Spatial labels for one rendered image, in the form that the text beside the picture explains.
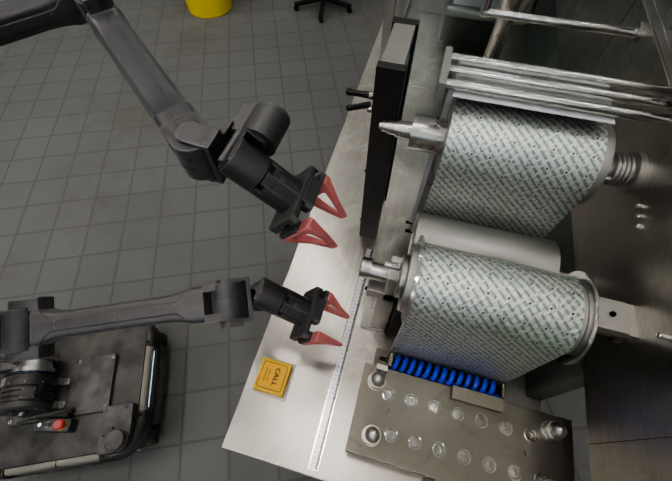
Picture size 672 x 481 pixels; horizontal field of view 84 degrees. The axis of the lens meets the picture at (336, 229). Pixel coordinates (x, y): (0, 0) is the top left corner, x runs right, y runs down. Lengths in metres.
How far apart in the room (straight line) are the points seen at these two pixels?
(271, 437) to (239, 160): 0.62
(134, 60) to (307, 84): 2.42
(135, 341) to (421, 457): 1.34
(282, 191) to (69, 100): 3.05
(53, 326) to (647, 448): 0.91
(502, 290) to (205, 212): 1.96
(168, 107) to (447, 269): 0.47
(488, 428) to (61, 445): 1.51
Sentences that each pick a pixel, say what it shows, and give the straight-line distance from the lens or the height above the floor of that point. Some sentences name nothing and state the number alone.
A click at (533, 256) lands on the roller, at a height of 1.23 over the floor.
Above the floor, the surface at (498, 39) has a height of 1.28.
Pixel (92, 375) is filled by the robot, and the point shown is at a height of 0.26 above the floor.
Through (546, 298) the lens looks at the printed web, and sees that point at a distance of 0.63.
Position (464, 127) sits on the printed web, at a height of 1.40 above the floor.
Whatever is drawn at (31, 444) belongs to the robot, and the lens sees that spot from 1.94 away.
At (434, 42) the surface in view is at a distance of 1.46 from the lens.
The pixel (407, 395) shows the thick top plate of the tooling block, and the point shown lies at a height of 1.03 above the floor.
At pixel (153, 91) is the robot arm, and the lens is 0.65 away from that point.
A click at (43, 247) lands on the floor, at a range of 2.65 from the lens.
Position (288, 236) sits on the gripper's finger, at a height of 1.35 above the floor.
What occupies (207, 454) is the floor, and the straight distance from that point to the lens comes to 1.90.
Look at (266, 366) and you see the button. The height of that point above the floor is 0.92.
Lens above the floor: 1.82
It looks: 58 degrees down
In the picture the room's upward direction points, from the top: straight up
